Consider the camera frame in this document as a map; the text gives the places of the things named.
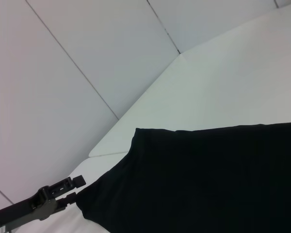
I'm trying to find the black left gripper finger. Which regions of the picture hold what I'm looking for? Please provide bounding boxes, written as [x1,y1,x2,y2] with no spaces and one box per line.
[55,192,79,210]
[48,174,87,195]

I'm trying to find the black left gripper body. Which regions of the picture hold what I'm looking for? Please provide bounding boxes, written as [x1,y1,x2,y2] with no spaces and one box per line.
[0,185,58,226]

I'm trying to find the black shirt with FREE! print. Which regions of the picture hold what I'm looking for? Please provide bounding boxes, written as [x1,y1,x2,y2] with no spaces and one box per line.
[74,121,291,233]

